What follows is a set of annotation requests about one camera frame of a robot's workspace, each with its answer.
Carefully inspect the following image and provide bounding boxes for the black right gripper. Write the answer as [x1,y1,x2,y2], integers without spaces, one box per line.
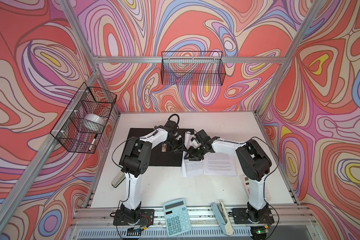
[183,143,208,161]

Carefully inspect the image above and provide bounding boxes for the white printed paper sheets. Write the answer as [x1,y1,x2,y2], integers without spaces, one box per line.
[203,153,237,176]

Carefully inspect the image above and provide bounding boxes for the teal clip folder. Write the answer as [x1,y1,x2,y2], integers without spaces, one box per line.
[127,128,183,167]

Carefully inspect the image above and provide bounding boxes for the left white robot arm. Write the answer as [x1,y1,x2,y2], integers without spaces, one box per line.
[120,126,186,211]

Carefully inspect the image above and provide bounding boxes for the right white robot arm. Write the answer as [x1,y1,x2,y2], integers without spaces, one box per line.
[185,137,272,211]

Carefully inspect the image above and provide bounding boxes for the pink white calculator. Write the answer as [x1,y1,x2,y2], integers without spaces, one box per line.
[243,176,272,201]

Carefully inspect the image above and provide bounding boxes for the light blue stapler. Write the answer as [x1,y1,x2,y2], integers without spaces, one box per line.
[211,200,234,236]

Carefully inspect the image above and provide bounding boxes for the black silver stapler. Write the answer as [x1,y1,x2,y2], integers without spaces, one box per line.
[111,172,126,188]

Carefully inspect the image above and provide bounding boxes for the teal calculator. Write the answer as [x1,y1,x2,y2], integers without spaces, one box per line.
[163,199,192,237]

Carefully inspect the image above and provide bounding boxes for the black marker pen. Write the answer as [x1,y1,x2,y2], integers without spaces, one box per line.
[88,134,98,152]

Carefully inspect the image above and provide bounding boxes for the white tape roll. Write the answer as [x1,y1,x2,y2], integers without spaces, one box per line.
[84,114,106,126]

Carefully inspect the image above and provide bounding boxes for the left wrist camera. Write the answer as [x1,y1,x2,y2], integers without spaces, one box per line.
[165,120,179,131]

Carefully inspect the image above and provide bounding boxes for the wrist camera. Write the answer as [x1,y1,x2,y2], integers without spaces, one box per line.
[165,120,179,131]
[191,130,211,147]

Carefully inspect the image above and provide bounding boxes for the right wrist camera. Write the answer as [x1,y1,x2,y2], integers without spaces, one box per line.
[191,130,211,147]

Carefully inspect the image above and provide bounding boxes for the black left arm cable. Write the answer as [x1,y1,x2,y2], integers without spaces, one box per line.
[110,113,181,238]

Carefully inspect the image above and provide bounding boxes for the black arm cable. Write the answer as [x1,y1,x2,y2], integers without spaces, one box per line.
[191,129,280,238]
[110,113,181,238]

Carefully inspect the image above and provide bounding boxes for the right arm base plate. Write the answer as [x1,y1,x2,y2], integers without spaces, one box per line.
[229,206,275,226]

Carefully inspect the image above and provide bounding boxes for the black wire basket back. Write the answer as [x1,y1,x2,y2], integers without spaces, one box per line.
[161,50,226,86]

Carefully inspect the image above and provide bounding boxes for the black wire basket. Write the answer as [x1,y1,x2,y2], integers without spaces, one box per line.
[161,50,226,86]
[50,83,117,154]

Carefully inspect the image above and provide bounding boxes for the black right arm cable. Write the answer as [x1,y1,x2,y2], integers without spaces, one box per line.
[191,129,280,238]

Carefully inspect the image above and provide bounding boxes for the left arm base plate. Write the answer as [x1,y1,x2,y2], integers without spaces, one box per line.
[113,209,155,227]

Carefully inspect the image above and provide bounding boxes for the black wire basket left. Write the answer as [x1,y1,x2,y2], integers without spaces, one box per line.
[50,83,117,154]

